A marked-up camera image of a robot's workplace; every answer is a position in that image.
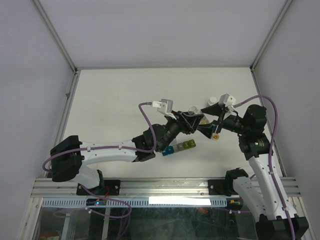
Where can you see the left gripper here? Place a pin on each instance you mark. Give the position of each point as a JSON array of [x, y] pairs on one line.
[[186, 128]]

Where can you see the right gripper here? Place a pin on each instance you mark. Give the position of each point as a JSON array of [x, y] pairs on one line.
[[214, 109]]

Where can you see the clear pill jar gold lid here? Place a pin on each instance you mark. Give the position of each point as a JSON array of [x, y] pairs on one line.
[[195, 111]]

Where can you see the green pill box THUR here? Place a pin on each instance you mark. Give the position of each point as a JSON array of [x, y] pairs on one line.
[[192, 143]]

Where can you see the green pill box SUN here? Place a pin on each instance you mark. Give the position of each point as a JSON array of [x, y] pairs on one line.
[[186, 145]]

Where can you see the clear pill box SAT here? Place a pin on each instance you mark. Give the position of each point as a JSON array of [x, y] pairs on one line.
[[181, 146]]

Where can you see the teal pill box FRI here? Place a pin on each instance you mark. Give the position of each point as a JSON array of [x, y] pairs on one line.
[[168, 151]]

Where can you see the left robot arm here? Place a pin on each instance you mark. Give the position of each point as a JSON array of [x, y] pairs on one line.
[[71, 158]]

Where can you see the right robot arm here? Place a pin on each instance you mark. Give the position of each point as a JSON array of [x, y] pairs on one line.
[[274, 215]]

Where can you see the white pill bottle blue label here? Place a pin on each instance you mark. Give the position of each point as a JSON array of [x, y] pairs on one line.
[[211, 101]]

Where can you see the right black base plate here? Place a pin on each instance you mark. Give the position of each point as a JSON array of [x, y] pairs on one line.
[[224, 186]]

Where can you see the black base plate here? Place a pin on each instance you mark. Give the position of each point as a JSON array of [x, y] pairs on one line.
[[224, 186], [110, 186]]

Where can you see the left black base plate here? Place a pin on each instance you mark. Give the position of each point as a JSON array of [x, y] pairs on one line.
[[110, 186]]

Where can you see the aluminium mounting rail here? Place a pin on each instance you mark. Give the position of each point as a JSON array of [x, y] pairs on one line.
[[132, 187]]

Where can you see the grey slotted cable duct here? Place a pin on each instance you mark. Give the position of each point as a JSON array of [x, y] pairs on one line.
[[144, 202]]

